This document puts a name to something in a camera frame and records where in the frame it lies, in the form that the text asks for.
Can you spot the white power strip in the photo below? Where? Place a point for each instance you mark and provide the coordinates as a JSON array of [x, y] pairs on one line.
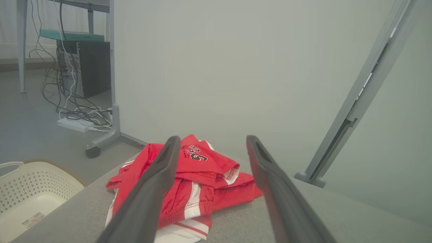
[[72, 125]]

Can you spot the grey desk frame with caster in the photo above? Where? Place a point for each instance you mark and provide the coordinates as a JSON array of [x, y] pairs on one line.
[[113, 84]]

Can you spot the red and white t-shirt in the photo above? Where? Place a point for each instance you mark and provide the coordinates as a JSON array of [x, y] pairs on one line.
[[180, 234]]

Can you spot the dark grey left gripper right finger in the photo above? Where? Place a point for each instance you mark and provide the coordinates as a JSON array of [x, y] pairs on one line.
[[283, 202]]

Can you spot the cream perforated laundry basket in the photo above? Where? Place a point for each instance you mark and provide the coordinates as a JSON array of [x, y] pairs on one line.
[[33, 189]]

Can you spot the grey partition post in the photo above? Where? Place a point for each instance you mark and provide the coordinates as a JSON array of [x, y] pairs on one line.
[[357, 98]]

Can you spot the flat teal box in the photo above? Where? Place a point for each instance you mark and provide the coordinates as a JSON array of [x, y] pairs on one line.
[[74, 35]]

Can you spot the red Bulls 23 shorts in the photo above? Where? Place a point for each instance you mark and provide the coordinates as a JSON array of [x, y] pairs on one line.
[[202, 165]]

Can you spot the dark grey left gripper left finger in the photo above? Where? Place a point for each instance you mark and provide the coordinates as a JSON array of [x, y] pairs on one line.
[[148, 199]]

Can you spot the black computer tower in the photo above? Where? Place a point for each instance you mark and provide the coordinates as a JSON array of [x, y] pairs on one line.
[[94, 67]]

